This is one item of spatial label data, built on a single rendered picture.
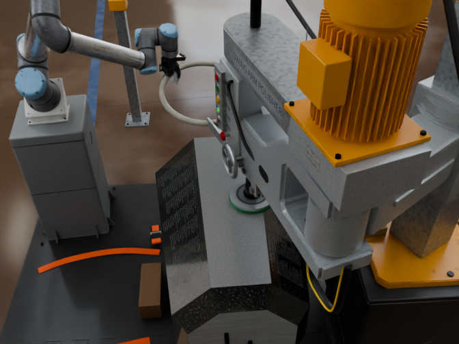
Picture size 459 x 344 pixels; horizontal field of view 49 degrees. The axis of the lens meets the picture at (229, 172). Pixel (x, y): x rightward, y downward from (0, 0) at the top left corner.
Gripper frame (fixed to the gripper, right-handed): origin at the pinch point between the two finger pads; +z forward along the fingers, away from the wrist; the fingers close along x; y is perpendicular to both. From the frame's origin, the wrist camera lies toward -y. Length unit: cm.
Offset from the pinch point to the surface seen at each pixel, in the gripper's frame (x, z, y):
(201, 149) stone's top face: 39.6, 9.9, 23.2
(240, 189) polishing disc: 75, -2, 38
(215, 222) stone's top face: 78, -2, 60
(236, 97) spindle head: 72, -65, 43
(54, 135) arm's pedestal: -32, 17, 63
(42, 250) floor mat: -29, 98, 98
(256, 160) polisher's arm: 90, -51, 53
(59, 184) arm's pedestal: -29, 53, 71
